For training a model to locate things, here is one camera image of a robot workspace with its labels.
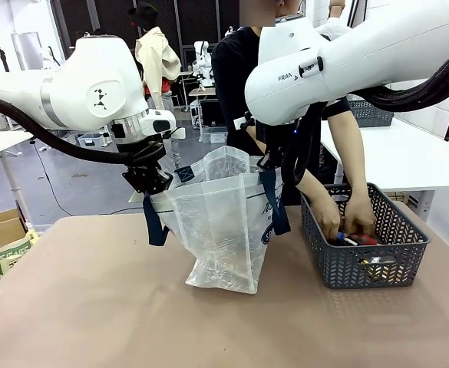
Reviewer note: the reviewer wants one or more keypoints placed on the green white paper bag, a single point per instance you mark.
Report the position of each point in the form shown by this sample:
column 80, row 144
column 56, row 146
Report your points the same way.
column 13, row 255

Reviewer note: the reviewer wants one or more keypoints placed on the person's left hand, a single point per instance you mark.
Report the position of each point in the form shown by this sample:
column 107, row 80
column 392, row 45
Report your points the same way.
column 360, row 214

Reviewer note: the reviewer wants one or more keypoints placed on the mannequin with white shirt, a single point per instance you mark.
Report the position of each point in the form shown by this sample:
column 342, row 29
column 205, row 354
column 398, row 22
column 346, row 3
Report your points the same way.
column 335, row 27

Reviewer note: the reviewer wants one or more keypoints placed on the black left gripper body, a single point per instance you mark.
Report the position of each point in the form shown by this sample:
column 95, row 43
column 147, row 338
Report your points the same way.
column 143, row 168

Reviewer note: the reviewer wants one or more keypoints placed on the grey plastic lattice basket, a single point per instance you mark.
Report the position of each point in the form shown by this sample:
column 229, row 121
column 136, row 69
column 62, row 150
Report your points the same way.
column 362, row 264
column 374, row 115

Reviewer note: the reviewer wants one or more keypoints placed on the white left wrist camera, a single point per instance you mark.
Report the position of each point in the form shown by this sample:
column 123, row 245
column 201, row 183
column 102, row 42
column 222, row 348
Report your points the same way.
column 177, row 133

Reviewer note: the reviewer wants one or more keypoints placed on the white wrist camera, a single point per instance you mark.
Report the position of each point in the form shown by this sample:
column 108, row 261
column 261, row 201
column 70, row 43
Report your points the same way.
column 177, row 133
column 244, row 123

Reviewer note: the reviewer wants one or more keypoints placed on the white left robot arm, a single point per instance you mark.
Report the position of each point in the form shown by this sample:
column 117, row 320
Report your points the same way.
column 93, row 76

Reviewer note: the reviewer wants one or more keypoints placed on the person in black t-shirt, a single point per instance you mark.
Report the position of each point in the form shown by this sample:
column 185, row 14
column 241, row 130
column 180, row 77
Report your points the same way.
column 232, row 76

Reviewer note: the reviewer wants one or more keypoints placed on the person's right forearm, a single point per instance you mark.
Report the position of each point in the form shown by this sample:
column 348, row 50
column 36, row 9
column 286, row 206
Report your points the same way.
column 312, row 188

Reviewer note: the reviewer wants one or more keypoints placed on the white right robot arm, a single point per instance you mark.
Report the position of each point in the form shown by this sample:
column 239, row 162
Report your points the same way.
column 362, row 57

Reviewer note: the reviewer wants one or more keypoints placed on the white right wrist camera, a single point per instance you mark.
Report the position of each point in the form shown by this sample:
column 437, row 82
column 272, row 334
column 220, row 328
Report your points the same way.
column 244, row 123

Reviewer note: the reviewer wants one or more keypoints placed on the person's left forearm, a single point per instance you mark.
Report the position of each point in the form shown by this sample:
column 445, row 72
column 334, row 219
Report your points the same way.
column 348, row 161

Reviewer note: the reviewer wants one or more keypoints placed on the black tripod stand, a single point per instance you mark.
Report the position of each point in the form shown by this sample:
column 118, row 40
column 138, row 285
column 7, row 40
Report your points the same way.
column 3, row 57

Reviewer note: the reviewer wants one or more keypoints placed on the person's right hand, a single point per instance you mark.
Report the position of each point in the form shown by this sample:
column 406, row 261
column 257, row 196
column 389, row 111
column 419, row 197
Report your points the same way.
column 329, row 220

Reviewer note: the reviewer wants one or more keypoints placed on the grey whiteboard panel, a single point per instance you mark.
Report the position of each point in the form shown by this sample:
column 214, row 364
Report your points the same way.
column 26, row 50

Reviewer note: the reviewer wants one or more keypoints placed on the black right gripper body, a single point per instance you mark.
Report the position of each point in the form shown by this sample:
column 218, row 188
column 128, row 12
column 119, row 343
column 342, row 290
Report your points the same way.
column 272, row 138

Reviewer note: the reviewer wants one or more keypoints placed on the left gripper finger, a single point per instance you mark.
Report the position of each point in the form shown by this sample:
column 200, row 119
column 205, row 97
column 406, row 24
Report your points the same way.
column 137, row 186
column 162, row 183

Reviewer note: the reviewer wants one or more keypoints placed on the white side table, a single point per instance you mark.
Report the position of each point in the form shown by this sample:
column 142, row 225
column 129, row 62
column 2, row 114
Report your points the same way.
column 400, row 153

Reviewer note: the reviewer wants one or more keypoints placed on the yellow packaged item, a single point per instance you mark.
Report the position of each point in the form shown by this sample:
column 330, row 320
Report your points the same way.
column 379, row 268

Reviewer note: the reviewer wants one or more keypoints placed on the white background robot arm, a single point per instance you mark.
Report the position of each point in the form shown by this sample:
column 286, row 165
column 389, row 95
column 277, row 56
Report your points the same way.
column 203, row 61

